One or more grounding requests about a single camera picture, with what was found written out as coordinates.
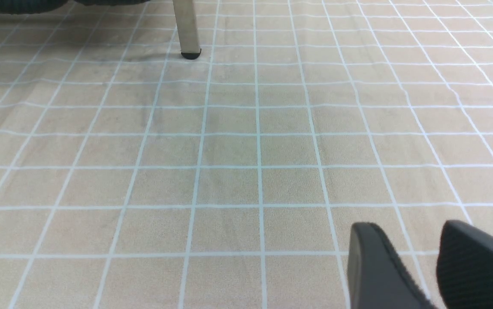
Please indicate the black knit sneaker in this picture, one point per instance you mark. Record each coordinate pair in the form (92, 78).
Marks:
(28, 7)

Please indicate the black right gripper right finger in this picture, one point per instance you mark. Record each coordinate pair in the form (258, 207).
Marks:
(464, 268)

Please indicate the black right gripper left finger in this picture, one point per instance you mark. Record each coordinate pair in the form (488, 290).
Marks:
(377, 277)

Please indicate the silver metal shoe rack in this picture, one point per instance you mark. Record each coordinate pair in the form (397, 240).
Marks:
(186, 24)

